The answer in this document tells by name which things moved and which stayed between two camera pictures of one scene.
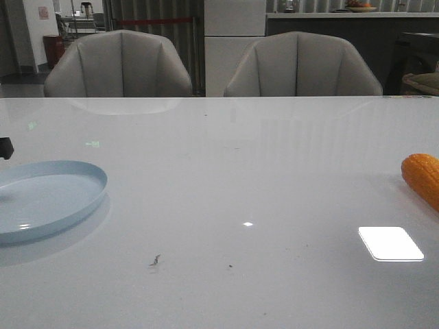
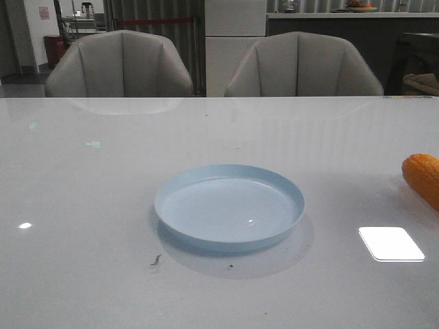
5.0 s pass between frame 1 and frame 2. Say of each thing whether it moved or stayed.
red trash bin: stayed
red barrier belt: stayed
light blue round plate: moved
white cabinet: stayed
